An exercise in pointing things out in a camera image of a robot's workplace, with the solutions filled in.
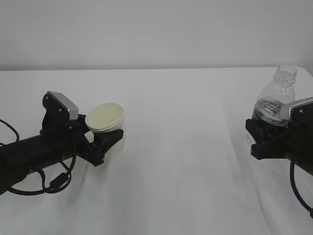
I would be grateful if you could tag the clear green-label water bottle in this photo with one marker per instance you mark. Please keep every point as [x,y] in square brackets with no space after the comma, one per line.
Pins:
[277,92]

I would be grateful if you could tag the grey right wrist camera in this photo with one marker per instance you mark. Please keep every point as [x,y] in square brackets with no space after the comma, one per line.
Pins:
[300,111]

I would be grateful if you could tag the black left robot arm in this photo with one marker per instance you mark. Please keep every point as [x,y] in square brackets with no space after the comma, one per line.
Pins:
[24,157]

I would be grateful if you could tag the white paper cup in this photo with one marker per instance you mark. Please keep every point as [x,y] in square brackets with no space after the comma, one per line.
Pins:
[105,118]

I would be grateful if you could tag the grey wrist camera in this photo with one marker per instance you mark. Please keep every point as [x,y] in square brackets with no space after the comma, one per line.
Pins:
[300,111]
[58,103]

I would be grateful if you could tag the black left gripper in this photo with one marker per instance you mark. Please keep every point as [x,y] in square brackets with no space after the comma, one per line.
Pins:
[69,136]

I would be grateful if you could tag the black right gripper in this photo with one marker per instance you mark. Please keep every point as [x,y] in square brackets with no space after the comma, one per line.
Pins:
[296,141]

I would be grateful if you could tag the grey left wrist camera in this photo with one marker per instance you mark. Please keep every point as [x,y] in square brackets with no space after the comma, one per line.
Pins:
[58,103]

